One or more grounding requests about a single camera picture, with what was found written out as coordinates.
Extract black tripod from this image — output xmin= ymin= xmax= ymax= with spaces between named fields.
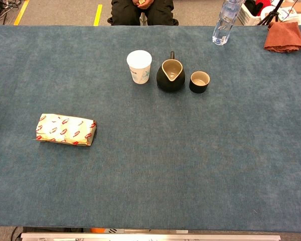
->
xmin=256 ymin=0 xmax=284 ymax=26

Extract gold snack packet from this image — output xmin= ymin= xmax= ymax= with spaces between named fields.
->
xmin=32 ymin=113 xmax=97 ymax=147

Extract white storage basket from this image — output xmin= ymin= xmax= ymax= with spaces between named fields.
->
xmin=237 ymin=0 xmax=299 ymax=26

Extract aluminium frame rail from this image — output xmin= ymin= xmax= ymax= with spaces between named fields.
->
xmin=20 ymin=232 xmax=281 ymax=241

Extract blue table cloth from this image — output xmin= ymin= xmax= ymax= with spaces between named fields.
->
xmin=0 ymin=25 xmax=301 ymax=233

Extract yellow floor tape strip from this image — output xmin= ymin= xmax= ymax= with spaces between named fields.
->
xmin=93 ymin=4 xmax=103 ymax=27
xmin=14 ymin=0 xmax=30 ymax=26

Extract rust brown folded cloth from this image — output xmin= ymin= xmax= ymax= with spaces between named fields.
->
xmin=263 ymin=21 xmax=301 ymax=53

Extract seated person in black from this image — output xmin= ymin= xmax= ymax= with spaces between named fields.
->
xmin=111 ymin=0 xmax=175 ymax=26

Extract black ceramic pitcher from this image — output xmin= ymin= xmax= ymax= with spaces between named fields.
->
xmin=156 ymin=51 xmax=186 ymax=93

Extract black ceramic teacup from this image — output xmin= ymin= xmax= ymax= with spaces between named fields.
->
xmin=189 ymin=71 xmax=211 ymax=94

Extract clear plastic water bottle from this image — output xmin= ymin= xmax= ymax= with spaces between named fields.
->
xmin=212 ymin=0 xmax=245 ymax=46

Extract black floor cables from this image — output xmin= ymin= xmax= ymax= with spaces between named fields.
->
xmin=0 ymin=0 xmax=23 ymax=25

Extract white paper cup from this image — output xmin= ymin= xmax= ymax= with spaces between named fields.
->
xmin=126 ymin=50 xmax=153 ymax=85

